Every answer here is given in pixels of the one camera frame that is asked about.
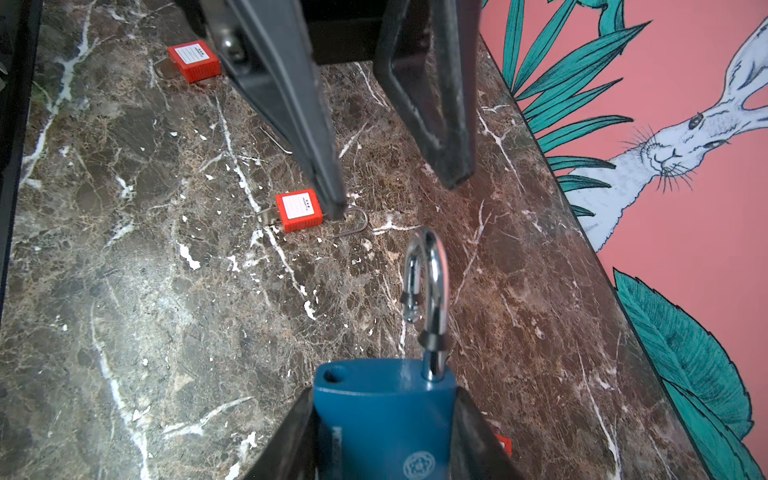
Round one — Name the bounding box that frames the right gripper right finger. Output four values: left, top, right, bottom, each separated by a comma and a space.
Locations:
449, 387, 524, 480

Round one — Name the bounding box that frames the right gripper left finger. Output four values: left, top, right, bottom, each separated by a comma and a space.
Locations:
242, 387, 318, 480

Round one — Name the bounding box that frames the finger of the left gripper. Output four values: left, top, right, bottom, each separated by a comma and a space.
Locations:
200, 1, 347, 220
373, 0, 481, 189

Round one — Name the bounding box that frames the red padlock near left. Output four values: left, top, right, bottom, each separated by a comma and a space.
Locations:
496, 434, 513, 456

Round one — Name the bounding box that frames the red padlock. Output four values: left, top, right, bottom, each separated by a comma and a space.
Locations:
167, 40, 222, 84
496, 434, 513, 456

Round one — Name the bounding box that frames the red padlock centre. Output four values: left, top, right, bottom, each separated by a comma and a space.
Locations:
167, 40, 222, 84

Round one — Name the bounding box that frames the red padlock open shackle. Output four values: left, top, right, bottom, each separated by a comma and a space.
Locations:
257, 189, 330, 233

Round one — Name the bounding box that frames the left black frame post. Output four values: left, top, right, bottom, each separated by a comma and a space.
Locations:
1, 0, 43, 295

